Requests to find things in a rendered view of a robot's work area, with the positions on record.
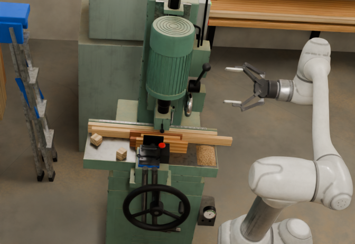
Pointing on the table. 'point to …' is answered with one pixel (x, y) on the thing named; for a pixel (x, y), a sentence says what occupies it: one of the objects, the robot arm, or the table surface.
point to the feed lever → (194, 86)
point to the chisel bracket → (159, 119)
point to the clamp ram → (149, 140)
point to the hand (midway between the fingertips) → (227, 85)
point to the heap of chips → (205, 155)
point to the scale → (151, 124)
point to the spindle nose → (163, 106)
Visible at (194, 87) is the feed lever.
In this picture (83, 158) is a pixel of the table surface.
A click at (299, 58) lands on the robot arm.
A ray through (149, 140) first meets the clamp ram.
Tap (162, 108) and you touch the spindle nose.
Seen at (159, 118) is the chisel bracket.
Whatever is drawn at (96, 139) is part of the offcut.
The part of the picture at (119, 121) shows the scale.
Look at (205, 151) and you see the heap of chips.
